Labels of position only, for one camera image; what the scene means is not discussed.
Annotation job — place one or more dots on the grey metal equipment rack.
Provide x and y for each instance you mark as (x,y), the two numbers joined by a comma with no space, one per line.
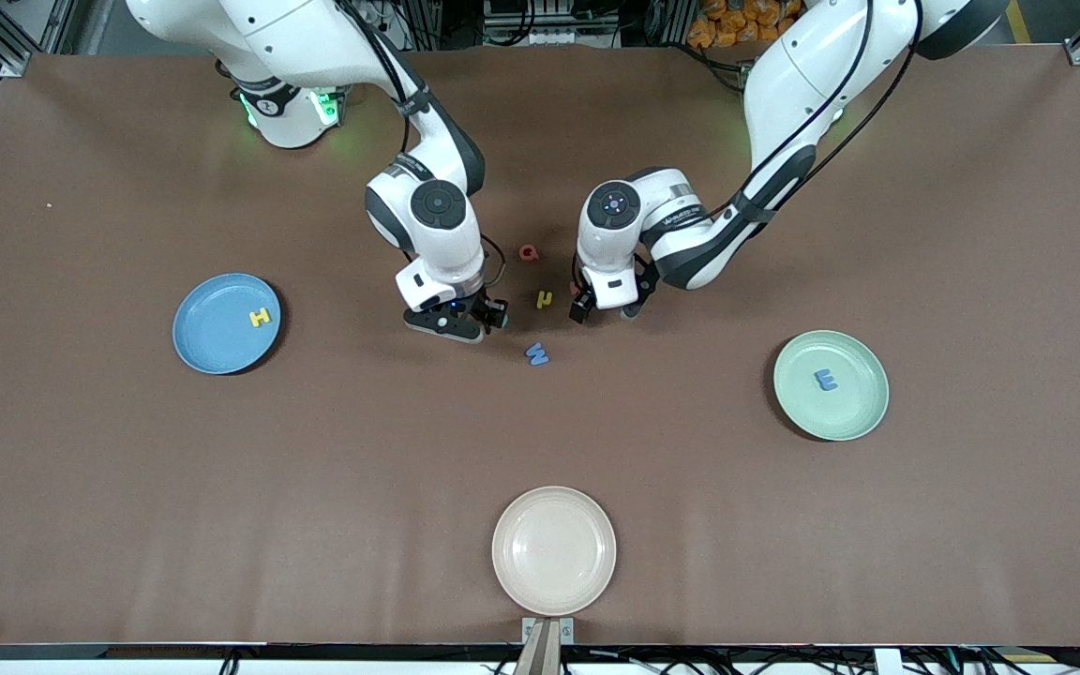
(549,19)

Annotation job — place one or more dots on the brown table cover sheet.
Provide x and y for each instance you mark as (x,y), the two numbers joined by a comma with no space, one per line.
(315,469)

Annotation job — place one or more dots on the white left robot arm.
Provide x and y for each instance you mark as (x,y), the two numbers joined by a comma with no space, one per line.
(812,75)

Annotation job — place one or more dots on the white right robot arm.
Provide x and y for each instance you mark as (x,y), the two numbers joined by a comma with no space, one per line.
(296,37)

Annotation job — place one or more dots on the small yellow letter h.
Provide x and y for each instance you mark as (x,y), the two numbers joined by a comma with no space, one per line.
(545,299)

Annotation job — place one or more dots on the red foam letter Q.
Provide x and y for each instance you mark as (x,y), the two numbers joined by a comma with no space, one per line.
(528,251)

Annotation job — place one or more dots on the bag of orange objects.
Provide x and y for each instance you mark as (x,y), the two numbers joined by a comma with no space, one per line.
(723,23)

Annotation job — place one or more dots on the green plate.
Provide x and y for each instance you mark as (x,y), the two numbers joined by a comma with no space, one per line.
(854,403)

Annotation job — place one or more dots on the blue plate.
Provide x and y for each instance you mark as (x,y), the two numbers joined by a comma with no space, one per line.
(212,328)

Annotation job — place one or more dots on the silver table edge rail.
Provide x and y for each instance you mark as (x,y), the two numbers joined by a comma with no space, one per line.
(24,651)

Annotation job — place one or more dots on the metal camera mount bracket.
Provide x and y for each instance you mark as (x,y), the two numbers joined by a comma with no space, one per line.
(547,647)

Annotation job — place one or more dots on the blue foam letter W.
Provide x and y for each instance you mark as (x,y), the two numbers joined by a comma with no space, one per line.
(537,353)

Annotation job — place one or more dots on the beige plate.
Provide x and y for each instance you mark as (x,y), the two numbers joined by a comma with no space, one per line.
(554,550)

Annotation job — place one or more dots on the yellow capital letter H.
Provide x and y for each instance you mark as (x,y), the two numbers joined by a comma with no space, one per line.
(261,317)

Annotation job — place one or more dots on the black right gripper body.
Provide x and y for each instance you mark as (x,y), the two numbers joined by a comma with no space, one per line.
(487,310)

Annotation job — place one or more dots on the blue foam letter E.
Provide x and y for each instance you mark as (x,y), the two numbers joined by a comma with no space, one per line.
(826,379)

